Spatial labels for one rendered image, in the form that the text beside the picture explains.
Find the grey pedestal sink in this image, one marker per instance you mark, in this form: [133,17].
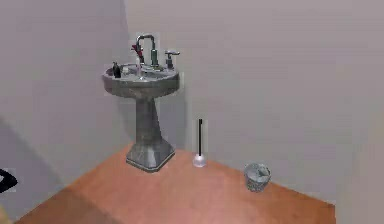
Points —
[146,133]

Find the red flower in glass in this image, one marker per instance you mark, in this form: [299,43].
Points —
[138,53]

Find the black curved object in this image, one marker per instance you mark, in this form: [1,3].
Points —
[7,180]

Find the black soap bottle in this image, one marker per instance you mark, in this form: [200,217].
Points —
[116,70]

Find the grey curved faucet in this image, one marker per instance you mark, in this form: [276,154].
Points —
[153,53]

